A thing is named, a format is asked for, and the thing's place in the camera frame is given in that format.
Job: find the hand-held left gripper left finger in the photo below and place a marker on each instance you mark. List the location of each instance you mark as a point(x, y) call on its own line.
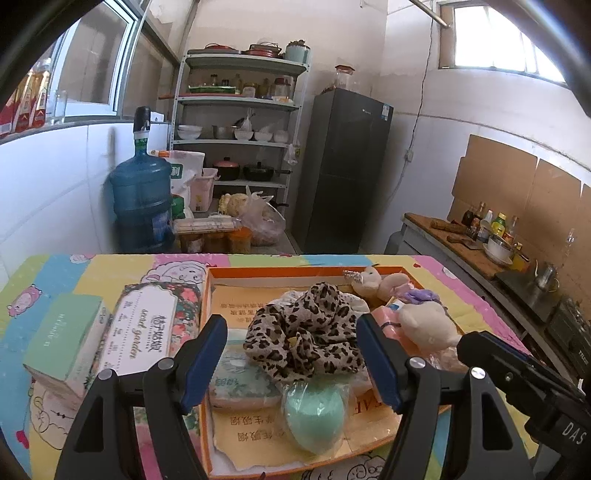
point(203, 364)

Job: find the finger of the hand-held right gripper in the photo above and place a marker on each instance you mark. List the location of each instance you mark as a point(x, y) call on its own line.
point(489, 350)

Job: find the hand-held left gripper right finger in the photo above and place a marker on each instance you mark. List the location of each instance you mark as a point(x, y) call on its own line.
point(378, 364)

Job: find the pink cloth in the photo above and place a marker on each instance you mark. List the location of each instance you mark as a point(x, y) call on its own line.
point(390, 321)

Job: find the beige plush toy purple bow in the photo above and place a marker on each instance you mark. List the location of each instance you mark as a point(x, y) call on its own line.
point(429, 323)

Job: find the white floral scrunchie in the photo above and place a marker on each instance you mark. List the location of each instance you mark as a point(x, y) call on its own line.
point(358, 302)

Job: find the orange cardboard box tray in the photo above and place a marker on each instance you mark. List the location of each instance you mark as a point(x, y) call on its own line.
point(249, 429)

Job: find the mint green round puff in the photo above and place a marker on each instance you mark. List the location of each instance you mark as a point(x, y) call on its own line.
point(314, 415)

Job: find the pink plush bear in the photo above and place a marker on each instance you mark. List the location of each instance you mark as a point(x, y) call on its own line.
point(369, 279)

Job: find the leopard print scrunchie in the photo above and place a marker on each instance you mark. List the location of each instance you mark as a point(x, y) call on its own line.
point(300, 323)

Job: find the dark stove top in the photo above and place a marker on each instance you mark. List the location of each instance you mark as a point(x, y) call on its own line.
point(531, 293)

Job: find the floral tissue pack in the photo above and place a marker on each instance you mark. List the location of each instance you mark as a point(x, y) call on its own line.
point(138, 332)

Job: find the metal kettle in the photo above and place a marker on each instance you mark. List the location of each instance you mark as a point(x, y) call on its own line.
point(545, 274)

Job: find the wooden cutting board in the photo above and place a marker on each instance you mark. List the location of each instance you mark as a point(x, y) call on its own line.
point(466, 258)

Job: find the white bowl with plate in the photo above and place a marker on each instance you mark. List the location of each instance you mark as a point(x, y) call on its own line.
point(498, 247)

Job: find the kitchen cleaver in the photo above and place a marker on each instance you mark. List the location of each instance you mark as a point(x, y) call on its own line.
point(461, 241)

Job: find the grey kitchen counter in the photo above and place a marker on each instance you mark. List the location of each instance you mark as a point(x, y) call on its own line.
point(429, 251)

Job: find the jar of brown paste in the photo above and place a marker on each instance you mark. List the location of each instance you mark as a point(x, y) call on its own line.
point(214, 242)
point(190, 242)

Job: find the cluster of condiment bottles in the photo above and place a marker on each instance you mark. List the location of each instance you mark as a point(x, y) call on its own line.
point(498, 224)

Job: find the jar of orange paste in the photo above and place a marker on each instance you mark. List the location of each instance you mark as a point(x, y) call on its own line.
point(240, 239)

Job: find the brown wooden stick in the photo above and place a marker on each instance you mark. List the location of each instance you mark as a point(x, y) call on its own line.
point(445, 225)

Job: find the wrapped noodle bundle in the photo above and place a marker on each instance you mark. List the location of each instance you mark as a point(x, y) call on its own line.
point(207, 225)

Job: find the mint green tissue box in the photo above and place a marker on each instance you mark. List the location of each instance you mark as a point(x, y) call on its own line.
point(64, 332)

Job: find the clear plastic bag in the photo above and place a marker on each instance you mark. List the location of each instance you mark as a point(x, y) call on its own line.
point(265, 221)

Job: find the yellow corn cobs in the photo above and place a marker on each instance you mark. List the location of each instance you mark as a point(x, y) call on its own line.
point(233, 204)

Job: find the pink plastic bin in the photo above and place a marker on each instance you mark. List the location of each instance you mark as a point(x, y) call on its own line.
point(203, 191)

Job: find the brown cardboard sheets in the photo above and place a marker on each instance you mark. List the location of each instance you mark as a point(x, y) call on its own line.
point(498, 175)

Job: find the blue water jug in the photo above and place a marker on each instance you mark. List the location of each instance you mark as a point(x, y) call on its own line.
point(143, 194)

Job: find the colourful cartoon printed blanket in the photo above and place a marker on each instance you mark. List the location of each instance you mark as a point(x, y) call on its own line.
point(46, 272)

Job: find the dark grey refrigerator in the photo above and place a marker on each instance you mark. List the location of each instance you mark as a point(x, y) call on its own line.
point(341, 175)

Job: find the white sack green print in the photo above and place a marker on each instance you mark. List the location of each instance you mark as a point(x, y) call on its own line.
point(184, 170)

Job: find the red cooking pot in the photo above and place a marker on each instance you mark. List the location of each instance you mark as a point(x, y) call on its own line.
point(226, 168)

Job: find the black cooking pot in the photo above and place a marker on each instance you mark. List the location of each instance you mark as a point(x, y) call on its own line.
point(258, 171)

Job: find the small hanging plastic bag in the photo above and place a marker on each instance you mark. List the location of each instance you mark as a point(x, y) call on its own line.
point(292, 154)

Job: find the stack of white bowls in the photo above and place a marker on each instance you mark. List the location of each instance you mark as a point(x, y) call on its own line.
point(189, 132)

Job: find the metal bowl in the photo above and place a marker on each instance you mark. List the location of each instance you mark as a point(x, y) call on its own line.
point(223, 132)

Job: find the white plastic bag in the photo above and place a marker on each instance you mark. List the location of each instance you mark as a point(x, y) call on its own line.
point(244, 124)

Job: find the black water pump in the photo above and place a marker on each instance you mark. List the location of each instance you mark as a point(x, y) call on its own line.
point(142, 120)

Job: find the small white box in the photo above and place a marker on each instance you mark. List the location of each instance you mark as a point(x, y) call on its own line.
point(156, 116)

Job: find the green tray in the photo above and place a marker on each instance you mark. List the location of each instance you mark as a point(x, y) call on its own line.
point(212, 89)

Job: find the glass jar red lid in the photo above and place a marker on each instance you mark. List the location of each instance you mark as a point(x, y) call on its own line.
point(344, 79)

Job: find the row of glass jars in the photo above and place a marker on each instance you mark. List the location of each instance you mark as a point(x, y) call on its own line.
point(280, 86)

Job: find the clear drinking glass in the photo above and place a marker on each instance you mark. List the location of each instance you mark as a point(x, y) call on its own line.
point(60, 107)

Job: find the grey metal shelf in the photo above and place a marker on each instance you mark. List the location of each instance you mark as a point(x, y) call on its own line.
point(244, 65)

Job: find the grey sliding window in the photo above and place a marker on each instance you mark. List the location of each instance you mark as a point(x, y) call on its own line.
point(123, 69)

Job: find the small high window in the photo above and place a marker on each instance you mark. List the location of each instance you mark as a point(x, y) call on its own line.
point(489, 37)

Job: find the amber bottle red label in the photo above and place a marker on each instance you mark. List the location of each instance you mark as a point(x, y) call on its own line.
point(41, 94)
point(24, 106)
point(5, 120)

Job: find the red flat tray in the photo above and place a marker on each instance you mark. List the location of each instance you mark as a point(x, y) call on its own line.
point(221, 47)

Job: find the red round basket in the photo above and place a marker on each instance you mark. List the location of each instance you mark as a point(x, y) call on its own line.
point(263, 50)

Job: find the mint green canister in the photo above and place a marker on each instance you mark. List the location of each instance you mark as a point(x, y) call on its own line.
point(297, 53)

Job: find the metal pipe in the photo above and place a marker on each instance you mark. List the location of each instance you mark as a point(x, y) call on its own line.
point(429, 11)

